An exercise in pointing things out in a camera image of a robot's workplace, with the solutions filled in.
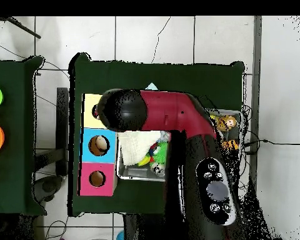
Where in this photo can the cream waffle cloth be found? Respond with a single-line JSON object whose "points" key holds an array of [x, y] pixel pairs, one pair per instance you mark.
{"points": [[135, 145]]}

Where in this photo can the mint green waffle cloth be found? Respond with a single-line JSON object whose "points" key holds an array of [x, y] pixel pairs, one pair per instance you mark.
{"points": [[151, 86]]}

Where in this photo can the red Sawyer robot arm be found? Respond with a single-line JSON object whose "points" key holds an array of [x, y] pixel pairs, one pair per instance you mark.
{"points": [[170, 110]]}

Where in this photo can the shallow clear mesh bin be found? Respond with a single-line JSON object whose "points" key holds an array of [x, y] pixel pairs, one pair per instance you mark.
{"points": [[135, 173]]}

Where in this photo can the wooden box with three holes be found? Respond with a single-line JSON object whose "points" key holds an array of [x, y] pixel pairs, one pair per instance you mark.
{"points": [[90, 150]]}

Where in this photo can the green spiky rubber ball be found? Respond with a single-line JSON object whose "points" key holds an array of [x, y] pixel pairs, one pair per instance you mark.
{"points": [[162, 152]]}

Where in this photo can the crushed silver can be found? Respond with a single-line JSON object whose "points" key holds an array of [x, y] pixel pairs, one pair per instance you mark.
{"points": [[158, 168]]}

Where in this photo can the dark green table cloth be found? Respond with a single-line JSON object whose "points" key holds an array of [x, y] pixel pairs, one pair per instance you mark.
{"points": [[15, 150], [115, 75]]}

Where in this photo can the brown plush monkey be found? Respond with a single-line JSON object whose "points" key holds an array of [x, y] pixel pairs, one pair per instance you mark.
{"points": [[227, 122]]}

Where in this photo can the orange plastic toy block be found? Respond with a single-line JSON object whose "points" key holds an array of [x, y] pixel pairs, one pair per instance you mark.
{"points": [[230, 144]]}

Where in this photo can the black upright panel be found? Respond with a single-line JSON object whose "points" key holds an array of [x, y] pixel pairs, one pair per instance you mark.
{"points": [[62, 125]]}

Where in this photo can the light blue round object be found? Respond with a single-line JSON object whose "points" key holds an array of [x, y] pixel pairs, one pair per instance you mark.
{"points": [[120, 237]]}

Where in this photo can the grey rounded object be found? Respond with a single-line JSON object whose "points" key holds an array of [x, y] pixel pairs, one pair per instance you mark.
{"points": [[48, 186]]}

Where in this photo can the dark thin rod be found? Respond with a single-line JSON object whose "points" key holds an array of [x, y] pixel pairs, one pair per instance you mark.
{"points": [[22, 28]]}

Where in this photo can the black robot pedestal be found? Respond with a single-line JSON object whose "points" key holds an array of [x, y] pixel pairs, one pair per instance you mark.
{"points": [[145, 230]]}

